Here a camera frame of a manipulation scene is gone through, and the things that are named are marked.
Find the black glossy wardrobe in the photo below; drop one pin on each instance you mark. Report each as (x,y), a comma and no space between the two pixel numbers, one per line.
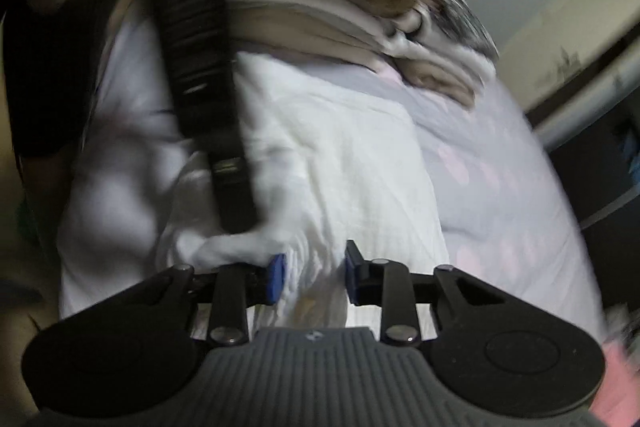
(600,167)

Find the grey pink-dotted bed sheet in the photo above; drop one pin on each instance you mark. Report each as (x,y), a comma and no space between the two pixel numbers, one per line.
(500,207)

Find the white crinkled garment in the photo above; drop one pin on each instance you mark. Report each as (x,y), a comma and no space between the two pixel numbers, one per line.
(325,147)

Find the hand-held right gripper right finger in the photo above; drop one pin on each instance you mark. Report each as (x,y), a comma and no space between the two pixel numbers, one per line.
(351,278)

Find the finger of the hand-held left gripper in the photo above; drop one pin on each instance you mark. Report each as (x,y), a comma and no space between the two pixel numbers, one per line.
(235,197)

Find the beige folded blanket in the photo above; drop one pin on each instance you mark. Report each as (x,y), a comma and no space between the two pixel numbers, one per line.
(300,22)

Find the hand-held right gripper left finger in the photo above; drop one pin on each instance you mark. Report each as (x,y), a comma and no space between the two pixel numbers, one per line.
(276,278)

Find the person's torso in black shirt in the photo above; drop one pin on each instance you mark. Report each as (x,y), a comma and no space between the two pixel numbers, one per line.
(50,82)

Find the grey striped cloth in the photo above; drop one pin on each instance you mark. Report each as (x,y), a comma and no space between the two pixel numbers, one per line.
(465,24)

